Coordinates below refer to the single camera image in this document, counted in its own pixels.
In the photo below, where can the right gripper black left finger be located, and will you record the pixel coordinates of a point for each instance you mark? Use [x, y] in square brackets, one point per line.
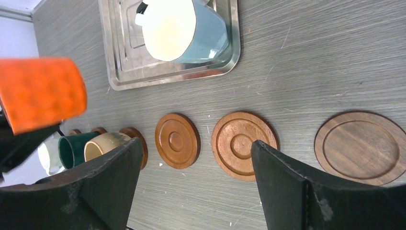
[96, 195]

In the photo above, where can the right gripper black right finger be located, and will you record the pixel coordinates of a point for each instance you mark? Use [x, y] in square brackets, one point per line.
[296, 196]

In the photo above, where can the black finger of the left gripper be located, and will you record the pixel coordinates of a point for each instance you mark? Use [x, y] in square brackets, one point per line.
[16, 148]

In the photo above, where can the white blue mug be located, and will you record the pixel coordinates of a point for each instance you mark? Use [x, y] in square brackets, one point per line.
[48, 155]

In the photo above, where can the beige mug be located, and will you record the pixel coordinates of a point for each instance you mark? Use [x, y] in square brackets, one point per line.
[103, 143]

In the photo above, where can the dark green mug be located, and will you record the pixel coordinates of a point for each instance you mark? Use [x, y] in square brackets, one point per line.
[71, 149]

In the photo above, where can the orange mug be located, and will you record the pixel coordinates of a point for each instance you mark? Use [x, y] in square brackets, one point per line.
[40, 92]

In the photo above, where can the orange brown coaster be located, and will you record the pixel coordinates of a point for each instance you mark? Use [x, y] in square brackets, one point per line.
[73, 132]
[232, 138]

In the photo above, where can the orange brown coaster front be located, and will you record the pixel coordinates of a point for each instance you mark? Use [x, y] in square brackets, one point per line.
[232, 138]

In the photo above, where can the dark wooden coaster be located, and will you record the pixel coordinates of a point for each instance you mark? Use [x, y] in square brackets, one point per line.
[361, 146]

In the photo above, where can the metal tray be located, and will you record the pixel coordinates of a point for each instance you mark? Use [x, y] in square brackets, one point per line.
[129, 65]

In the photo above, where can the light blue mug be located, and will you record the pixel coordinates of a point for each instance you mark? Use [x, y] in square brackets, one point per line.
[182, 31]

